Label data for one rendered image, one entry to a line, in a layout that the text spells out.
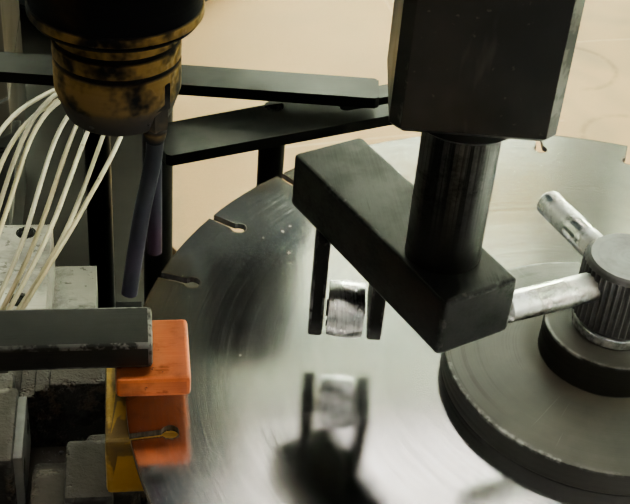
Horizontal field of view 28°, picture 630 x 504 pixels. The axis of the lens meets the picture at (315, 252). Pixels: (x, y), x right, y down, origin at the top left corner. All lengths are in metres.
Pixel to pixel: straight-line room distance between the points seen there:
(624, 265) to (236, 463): 0.14
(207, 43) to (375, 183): 0.67
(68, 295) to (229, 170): 0.30
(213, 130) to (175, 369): 0.23
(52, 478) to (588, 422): 0.19
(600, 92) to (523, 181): 0.51
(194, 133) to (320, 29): 0.49
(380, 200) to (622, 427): 0.11
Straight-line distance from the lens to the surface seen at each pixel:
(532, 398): 0.43
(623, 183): 0.56
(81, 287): 0.62
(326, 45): 1.07
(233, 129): 0.62
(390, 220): 0.38
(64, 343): 0.40
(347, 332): 0.42
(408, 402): 0.43
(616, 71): 1.09
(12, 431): 0.46
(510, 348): 0.44
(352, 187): 0.39
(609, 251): 0.42
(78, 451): 0.46
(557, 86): 0.32
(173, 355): 0.41
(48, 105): 0.61
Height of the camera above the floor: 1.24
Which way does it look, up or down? 37 degrees down
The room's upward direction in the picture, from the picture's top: 5 degrees clockwise
